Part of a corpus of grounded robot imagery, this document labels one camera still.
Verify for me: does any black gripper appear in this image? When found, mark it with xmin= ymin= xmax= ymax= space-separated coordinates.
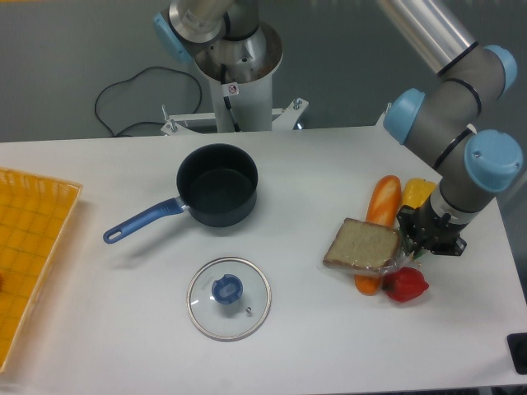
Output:
xmin=396 ymin=201 xmax=467 ymax=256

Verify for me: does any bagged toast slice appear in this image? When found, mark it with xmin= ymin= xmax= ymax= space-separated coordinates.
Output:
xmin=322 ymin=218 xmax=412 ymax=277

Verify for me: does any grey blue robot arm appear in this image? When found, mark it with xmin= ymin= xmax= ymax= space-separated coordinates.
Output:
xmin=153 ymin=1 xmax=523 ymax=256

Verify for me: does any green bell pepper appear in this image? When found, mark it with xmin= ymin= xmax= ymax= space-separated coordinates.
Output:
xmin=402 ymin=235 xmax=427 ymax=260

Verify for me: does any yellow bell pepper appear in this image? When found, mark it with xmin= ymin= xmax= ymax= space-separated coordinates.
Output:
xmin=401 ymin=178 xmax=436 ymax=209

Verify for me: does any orange baguette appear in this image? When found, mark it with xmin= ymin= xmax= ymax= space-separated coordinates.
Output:
xmin=354 ymin=175 xmax=402 ymax=296

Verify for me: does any red bell pepper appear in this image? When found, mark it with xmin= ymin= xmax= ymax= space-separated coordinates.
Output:
xmin=382 ymin=267 xmax=429 ymax=303

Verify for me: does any black object at table corner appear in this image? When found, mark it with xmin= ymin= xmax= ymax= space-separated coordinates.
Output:
xmin=506 ymin=332 xmax=527 ymax=375

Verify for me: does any glass lid blue knob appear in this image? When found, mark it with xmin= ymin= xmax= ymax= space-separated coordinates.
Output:
xmin=186 ymin=257 xmax=272 ymax=342

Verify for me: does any yellow woven basket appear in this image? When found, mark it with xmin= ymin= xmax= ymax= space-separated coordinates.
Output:
xmin=1 ymin=168 xmax=82 ymax=371

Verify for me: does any dark saucepan blue handle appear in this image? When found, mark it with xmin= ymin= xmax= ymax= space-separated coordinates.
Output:
xmin=103 ymin=143 xmax=259 ymax=244

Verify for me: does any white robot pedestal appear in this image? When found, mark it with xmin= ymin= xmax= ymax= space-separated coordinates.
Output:
xmin=161 ymin=22 xmax=309 ymax=134

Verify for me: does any black floor cable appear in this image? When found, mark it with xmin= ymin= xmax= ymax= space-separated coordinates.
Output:
xmin=94 ymin=65 xmax=203 ymax=137

